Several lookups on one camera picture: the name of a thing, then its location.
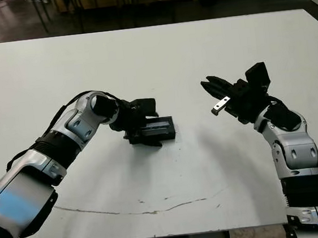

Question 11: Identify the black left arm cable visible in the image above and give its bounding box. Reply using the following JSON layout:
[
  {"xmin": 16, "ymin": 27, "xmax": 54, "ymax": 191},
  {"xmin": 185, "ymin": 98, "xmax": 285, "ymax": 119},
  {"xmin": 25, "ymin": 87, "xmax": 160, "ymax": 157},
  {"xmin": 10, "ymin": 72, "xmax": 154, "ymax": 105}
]
[{"xmin": 0, "ymin": 86, "xmax": 124, "ymax": 171}]

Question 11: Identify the black box lid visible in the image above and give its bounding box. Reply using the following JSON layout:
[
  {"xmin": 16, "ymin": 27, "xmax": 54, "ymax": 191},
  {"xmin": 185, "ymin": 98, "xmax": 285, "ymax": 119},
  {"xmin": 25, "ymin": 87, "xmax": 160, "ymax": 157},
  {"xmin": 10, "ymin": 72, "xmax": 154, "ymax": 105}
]
[{"xmin": 135, "ymin": 116, "xmax": 177, "ymax": 144}]

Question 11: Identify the black metal chair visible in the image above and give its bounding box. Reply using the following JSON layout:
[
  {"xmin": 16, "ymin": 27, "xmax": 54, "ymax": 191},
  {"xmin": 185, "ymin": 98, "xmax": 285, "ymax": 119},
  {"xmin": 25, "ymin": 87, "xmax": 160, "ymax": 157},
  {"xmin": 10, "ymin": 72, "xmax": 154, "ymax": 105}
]
[
  {"xmin": 129, "ymin": 0, "xmax": 180, "ymax": 28},
  {"xmin": 74, "ymin": 0, "xmax": 127, "ymax": 34}
]

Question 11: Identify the black metal desk leg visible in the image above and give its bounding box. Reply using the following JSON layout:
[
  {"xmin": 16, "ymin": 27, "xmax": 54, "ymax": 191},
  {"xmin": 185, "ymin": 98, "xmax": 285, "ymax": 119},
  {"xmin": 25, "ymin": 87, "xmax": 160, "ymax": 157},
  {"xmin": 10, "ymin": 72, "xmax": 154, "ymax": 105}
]
[{"xmin": 31, "ymin": 0, "xmax": 50, "ymax": 35}]

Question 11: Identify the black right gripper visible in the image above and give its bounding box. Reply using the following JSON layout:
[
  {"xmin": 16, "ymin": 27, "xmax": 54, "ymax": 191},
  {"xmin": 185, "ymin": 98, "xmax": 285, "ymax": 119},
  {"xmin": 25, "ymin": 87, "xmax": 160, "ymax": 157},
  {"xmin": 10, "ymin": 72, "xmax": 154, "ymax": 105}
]
[{"xmin": 200, "ymin": 70, "xmax": 273, "ymax": 129}]

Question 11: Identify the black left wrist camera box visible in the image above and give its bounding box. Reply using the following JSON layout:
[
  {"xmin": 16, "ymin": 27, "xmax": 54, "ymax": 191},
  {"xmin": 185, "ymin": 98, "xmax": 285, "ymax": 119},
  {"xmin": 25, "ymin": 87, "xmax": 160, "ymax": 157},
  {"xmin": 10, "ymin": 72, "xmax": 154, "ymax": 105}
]
[{"xmin": 130, "ymin": 97, "xmax": 158, "ymax": 119}]

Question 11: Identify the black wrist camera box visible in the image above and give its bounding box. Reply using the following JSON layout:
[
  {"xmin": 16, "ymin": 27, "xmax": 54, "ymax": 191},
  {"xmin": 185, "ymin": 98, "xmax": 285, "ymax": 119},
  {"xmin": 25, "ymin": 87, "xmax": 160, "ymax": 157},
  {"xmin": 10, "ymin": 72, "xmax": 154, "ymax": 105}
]
[
  {"xmin": 130, "ymin": 97, "xmax": 158, "ymax": 119},
  {"xmin": 243, "ymin": 61, "xmax": 272, "ymax": 95}
]

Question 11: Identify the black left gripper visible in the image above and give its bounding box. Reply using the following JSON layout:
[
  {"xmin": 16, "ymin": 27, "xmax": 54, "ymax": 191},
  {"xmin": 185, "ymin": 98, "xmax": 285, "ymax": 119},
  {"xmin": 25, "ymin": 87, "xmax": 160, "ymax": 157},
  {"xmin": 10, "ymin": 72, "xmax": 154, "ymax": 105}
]
[{"xmin": 106, "ymin": 96, "xmax": 164, "ymax": 153}]

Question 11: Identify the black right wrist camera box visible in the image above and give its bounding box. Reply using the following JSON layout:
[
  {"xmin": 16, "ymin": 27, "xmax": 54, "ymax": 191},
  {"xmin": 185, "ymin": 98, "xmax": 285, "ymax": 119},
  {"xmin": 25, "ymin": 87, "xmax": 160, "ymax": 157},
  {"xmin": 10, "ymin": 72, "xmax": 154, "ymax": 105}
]
[{"xmin": 243, "ymin": 61, "xmax": 272, "ymax": 95}]

